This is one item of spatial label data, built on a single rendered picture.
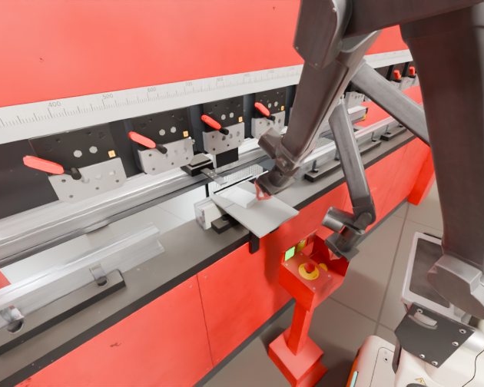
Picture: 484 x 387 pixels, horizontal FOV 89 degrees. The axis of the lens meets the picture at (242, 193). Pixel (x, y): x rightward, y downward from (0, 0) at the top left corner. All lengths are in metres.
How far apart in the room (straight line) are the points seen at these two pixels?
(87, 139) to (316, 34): 0.53
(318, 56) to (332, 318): 1.67
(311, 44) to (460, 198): 0.21
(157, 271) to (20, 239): 0.45
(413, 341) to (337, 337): 1.05
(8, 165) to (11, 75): 0.65
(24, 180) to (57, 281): 0.54
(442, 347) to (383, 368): 0.74
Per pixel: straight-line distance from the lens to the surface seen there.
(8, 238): 1.06
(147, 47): 0.67
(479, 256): 0.40
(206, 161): 1.10
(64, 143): 0.65
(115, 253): 0.84
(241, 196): 0.91
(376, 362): 1.45
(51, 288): 0.86
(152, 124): 0.69
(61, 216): 1.05
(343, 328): 1.81
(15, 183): 1.27
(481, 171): 0.30
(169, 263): 0.88
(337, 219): 0.85
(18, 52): 0.62
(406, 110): 0.77
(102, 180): 0.69
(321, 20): 0.25
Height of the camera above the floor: 1.52
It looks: 34 degrees down
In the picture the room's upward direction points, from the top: 1 degrees counter-clockwise
